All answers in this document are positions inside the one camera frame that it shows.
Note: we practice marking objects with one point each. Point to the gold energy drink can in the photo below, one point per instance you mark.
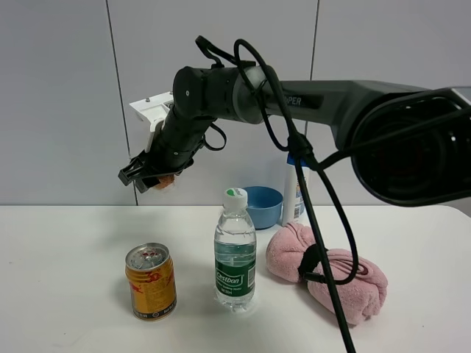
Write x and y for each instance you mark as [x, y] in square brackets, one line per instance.
[150, 274]

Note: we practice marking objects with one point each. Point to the orange pastry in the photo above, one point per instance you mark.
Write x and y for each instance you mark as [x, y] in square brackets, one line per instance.
[164, 182]

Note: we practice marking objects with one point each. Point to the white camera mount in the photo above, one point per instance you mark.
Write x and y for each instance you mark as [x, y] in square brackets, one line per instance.
[153, 111]

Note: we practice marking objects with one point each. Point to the clear water bottle green label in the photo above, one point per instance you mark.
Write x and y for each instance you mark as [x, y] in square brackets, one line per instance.
[235, 247]

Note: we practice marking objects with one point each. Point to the black elastic band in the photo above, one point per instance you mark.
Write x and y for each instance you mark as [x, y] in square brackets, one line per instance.
[310, 260]

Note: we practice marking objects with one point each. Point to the white shampoo bottle blue cap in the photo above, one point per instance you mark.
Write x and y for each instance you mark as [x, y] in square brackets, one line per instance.
[293, 204]

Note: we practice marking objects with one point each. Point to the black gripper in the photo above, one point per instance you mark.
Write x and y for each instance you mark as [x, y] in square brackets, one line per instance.
[173, 148]

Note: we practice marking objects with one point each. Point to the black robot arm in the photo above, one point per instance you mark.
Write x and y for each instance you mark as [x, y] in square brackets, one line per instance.
[408, 146]

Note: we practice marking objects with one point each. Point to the blue plastic bowl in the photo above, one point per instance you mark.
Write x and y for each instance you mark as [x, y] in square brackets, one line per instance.
[264, 206]

